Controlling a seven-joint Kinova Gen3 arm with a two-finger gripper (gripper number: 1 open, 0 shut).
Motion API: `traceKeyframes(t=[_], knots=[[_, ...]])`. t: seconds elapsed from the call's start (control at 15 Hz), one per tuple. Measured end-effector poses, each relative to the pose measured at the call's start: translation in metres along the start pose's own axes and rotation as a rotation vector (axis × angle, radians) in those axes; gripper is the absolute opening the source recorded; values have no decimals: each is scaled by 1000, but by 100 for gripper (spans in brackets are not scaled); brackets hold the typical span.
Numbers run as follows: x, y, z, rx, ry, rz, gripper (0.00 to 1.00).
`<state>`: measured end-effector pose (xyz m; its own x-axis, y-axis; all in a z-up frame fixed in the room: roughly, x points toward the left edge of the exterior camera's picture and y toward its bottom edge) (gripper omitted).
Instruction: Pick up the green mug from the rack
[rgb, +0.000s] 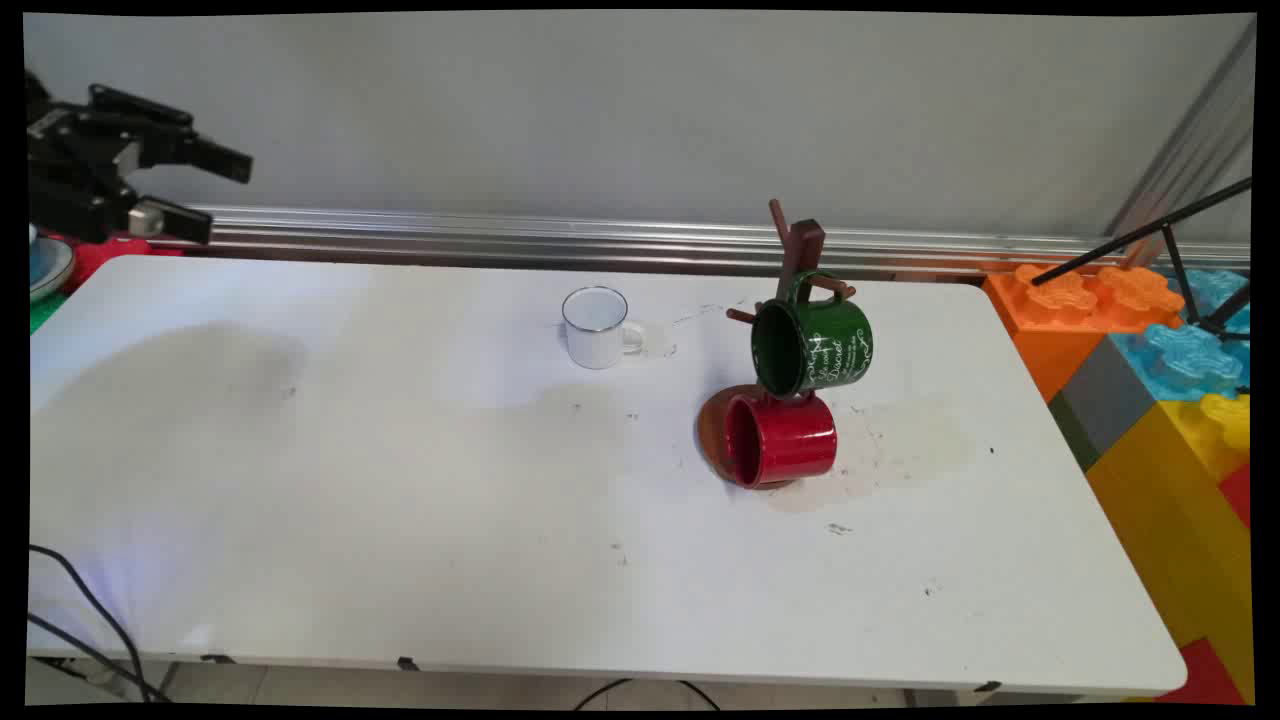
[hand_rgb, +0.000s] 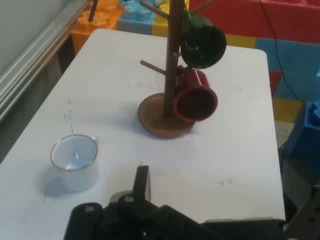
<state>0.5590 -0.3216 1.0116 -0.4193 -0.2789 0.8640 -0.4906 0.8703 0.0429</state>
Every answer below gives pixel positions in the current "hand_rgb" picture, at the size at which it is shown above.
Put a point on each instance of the white enamel mug steel rim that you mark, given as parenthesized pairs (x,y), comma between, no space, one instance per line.
(72,152)

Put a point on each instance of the red enamel mug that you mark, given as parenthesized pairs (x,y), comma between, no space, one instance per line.
(197,80)

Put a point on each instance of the blue giant building block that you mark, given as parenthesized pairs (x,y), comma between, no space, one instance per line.
(305,140)
(297,65)

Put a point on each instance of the orange giant building block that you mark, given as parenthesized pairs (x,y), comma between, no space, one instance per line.
(100,22)

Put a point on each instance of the aluminium wall rail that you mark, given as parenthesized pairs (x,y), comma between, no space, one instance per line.
(27,65)

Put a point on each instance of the yellow giant building block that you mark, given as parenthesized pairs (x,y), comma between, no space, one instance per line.
(160,26)
(241,41)
(287,110)

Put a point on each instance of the green enamel mug white lettering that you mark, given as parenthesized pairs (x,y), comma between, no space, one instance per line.
(202,42)

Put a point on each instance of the brown wooden mug tree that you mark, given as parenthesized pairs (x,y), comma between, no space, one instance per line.
(170,75)

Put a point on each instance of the red giant building block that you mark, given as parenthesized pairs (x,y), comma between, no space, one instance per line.
(295,22)
(232,17)
(275,82)

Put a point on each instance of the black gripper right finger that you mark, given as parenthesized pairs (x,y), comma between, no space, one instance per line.
(308,220)

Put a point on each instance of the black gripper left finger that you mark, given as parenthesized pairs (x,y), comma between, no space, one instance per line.
(142,182)

